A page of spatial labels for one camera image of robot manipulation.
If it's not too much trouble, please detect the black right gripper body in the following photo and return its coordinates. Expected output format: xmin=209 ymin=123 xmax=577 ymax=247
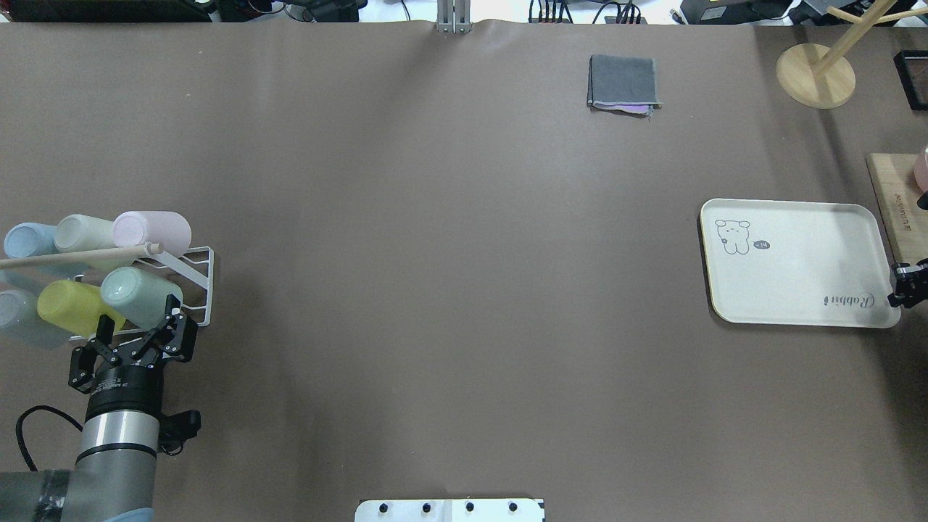
xmin=887 ymin=258 xmax=927 ymax=310

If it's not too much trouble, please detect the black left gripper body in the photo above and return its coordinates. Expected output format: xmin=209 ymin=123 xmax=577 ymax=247
xmin=86 ymin=341 xmax=190 ymax=421

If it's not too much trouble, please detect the green cup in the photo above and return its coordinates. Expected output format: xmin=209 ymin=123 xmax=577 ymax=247
xmin=100 ymin=265 xmax=183 ymax=330

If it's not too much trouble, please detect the cream rabbit serving tray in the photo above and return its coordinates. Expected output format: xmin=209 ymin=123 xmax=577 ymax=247
xmin=699 ymin=198 xmax=901 ymax=329

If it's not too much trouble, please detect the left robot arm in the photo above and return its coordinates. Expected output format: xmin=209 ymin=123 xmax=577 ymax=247
xmin=1 ymin=294 xmax=202 ymax=521

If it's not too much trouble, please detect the yellow cup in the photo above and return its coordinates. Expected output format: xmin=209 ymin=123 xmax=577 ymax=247
xmin=36 ymin=280 xmax=126 ymax=338

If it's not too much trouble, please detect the grey cup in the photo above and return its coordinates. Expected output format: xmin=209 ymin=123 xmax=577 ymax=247
xmin=1 ymin=289 xmax=72 ymax=349

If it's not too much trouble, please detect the pink cup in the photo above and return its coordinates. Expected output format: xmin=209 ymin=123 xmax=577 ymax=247
xmin=112 ymin=210 xmax=192 ymax=257

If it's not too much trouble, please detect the cream cup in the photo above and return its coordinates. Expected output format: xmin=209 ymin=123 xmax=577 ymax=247
xmin=54 ymin=214 xmax=116 ymax=252

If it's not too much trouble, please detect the blue cup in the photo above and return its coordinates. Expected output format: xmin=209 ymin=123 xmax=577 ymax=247
xmin=3 ymin=222 xmax=59 ymax=258

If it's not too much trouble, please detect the dark brown tray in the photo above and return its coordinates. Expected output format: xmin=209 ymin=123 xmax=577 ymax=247
xmin=894 ymin=49 xmax=927 ymax=112

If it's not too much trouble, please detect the bamboo cutting board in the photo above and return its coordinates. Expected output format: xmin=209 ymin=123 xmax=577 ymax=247
xmin=867 ymin=153 xmax=927 ymax=265

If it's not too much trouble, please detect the pink bottom bowl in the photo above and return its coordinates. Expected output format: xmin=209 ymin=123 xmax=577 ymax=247
xmin=913 ymin=146 xmax=928 ymax=193

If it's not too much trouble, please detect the wooden mug tree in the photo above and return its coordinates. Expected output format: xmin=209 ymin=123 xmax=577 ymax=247
xmin=776 ymin=1 xmax=927 ymax=109

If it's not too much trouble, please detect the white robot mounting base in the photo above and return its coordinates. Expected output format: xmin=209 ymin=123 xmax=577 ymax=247
xmin=354 ymin=498 xmax=546 ymax=521

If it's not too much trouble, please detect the folded grey cloth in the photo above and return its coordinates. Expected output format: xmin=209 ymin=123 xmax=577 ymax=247
xmin=587 ymin=54 xmax=662 ymax=117

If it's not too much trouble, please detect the white wire cup rack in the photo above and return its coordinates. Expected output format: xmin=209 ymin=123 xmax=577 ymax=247
xmin=1 ymin=242 xmax=215 ymax=328

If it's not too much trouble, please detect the aluminium frame post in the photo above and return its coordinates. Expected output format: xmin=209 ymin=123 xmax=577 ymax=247
xmin=435 ymin=0 xmax=473 ymax=34

